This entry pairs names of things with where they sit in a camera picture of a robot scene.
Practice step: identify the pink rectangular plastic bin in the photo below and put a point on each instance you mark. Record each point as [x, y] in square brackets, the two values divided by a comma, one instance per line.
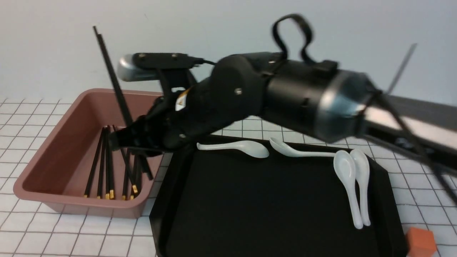
[57, 174]

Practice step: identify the orange cube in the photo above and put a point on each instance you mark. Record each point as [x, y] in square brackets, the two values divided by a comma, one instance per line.
[421, 242]

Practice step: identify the black plastic tray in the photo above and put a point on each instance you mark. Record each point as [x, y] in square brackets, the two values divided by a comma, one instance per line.
[224, 203]

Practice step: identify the white spoon top middle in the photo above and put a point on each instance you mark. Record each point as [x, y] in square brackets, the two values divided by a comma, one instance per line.
[288, 151]

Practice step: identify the white spoon outer right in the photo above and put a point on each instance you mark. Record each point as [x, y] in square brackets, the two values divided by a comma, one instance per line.
[362, 178]

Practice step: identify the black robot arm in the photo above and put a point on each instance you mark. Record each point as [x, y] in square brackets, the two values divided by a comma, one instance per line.
[318, 100]

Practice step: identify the white spoon left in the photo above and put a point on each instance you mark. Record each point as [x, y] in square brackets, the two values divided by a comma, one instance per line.
[251, 148]

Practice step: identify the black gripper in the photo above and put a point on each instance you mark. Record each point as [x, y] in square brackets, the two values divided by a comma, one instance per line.
[167, 130]

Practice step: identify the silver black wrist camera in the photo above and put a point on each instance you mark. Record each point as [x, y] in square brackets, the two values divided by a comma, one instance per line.
[172, 70]

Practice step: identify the black chopstick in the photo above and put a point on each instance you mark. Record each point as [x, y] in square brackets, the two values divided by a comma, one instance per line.
[94, 165]
[102, 164]
[137, 175]
[108, 161]
[124, 195]
[114, 78]

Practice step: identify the white spoon inner right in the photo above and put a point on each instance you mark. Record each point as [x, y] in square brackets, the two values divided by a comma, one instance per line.
[345, 170]

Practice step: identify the white spoon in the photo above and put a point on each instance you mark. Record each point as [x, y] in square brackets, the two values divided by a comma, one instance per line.
[345, 170]
[362, 178]
[288, 151]
[251, 148]

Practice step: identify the black chopstick diagonal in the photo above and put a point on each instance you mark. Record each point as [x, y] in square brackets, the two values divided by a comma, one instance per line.
[128, 171]

